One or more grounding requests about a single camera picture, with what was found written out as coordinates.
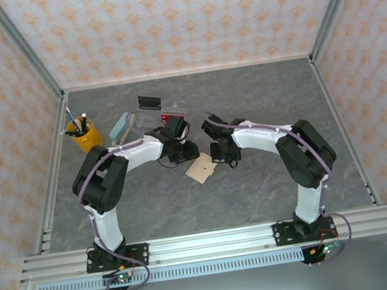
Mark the clear acrylic card stand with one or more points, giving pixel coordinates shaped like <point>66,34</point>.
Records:
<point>173,106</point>

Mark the beige leather card holder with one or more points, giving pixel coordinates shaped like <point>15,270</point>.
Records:
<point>201,172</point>

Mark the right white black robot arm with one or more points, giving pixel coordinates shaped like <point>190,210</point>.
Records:
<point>308,204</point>

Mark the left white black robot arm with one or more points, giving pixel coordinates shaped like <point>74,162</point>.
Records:
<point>105,226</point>

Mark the red VIP card stack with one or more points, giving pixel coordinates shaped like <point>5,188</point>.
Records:
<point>163,116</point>

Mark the light blue eraser block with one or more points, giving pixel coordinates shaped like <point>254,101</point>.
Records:
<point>119,130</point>

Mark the yellow pen cup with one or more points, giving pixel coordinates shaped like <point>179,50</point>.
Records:
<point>90,139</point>

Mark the black marker white cap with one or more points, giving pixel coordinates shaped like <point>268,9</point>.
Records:
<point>84,122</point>

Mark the blue pen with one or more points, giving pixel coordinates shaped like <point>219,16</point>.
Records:
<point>71,115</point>

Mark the short black pen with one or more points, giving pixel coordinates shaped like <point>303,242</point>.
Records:
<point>69,133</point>

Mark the long aluminium mounting rail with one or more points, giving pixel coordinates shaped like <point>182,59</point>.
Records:
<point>211,245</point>

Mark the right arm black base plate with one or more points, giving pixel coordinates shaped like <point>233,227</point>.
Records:
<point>282,235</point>

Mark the aluminium table side rail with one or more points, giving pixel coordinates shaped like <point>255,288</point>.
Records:
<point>54,171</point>
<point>343,131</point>

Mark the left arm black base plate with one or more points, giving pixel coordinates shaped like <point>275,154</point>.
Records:
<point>140,255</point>

